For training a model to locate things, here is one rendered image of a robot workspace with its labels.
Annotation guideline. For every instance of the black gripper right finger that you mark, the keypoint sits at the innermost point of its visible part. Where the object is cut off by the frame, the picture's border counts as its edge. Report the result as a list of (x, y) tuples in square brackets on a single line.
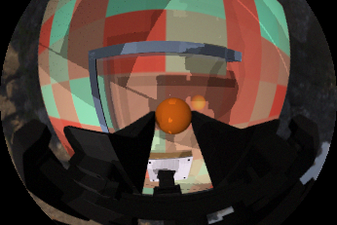
[(224, 146)]

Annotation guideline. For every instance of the clear blue l-shaped low wall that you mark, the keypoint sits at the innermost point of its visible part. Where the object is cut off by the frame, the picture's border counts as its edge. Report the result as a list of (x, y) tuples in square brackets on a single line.
[(175, 46)]

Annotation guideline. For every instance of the low clear walls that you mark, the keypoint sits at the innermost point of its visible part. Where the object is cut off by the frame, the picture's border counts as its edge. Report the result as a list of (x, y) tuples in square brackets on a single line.
[(104, 83)]

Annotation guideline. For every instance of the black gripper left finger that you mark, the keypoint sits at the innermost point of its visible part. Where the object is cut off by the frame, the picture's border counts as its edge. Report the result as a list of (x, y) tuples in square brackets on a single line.
[(128, 149)]

